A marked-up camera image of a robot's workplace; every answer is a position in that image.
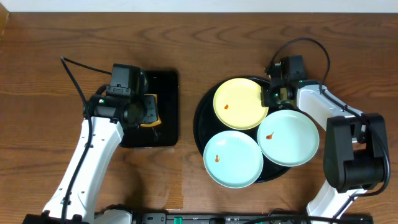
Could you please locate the yellow green sponge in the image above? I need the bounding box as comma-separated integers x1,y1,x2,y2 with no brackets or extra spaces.
140,94,161,128

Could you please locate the light blue plate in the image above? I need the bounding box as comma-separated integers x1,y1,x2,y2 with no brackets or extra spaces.
203,131,264,189
257,110,320,167

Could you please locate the yellow plate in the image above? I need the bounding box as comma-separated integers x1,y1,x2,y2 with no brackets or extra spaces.
213,78,269,130

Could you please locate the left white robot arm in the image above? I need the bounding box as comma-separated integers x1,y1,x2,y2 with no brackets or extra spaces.
23,94,159,224

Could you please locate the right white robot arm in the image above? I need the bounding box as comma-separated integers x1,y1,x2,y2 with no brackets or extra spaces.
261,72,391,222

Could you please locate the black rectangular tray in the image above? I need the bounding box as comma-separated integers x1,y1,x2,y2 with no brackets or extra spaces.
120,70,179,147

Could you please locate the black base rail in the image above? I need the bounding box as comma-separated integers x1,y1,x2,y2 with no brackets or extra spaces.
93,211,374,224

